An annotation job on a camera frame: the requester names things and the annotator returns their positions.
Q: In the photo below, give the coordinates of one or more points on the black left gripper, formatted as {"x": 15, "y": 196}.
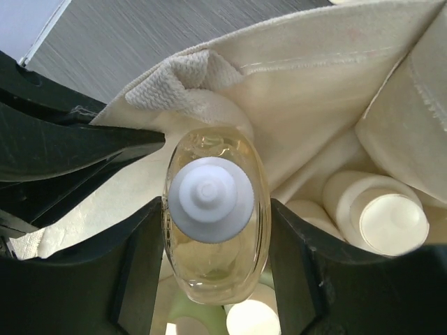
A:
{"x": 39, "y": 218}

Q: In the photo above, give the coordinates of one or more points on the beige labelled bottle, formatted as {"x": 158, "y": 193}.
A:
{"x": 376, "y": 213}

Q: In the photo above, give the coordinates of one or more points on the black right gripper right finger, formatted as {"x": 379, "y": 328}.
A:
{"x": 326, "y": 286}

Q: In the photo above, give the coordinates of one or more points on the green flip-cap bottle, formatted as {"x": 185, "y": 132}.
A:
{"x": 189, "y": 317}

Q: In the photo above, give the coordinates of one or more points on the green bottle beige cap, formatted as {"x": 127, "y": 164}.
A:
{"x": 256, "y": 315}

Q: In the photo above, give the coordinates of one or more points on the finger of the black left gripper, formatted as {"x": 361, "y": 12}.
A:
{"x": 43, "y": 98}

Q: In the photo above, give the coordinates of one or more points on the cream canvas tote bag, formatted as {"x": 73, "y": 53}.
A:
{"x": 360, "y": 88}

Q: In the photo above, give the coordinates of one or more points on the white metal clothes rack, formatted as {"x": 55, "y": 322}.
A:
{"x": 46, "y": 22}

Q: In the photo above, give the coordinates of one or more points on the amber clear bottle white cap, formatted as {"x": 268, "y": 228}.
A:
{"x": 216, "y": 215}

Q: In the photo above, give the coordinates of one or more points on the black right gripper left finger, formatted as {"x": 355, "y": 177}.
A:
{"x": 103, "y": 285}

